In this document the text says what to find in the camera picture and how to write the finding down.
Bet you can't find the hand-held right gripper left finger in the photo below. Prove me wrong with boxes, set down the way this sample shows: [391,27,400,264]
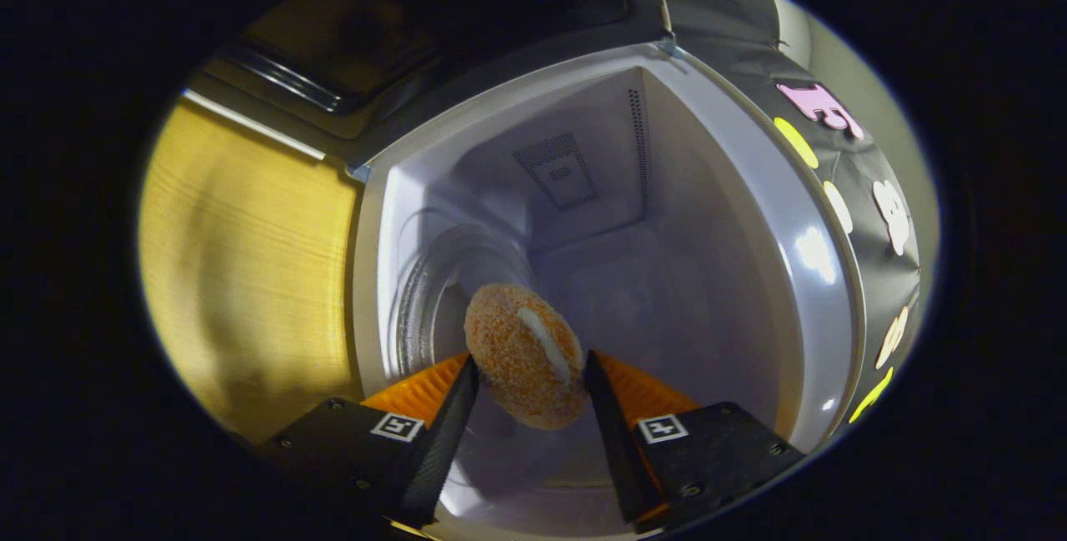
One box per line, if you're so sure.
[265,353,482,529]

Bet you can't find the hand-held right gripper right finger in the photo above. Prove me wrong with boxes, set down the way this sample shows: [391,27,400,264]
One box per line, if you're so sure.
[584,349,808,535]

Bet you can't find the orange breaded bun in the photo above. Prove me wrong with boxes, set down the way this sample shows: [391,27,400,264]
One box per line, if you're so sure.
[463,283,589,431]

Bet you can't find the white microwave oven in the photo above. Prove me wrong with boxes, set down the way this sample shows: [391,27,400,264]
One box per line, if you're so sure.
[179,0,868,541]

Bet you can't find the glass microwave turntable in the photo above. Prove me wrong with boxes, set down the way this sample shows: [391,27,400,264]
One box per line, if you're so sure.
[393,223,543,379]

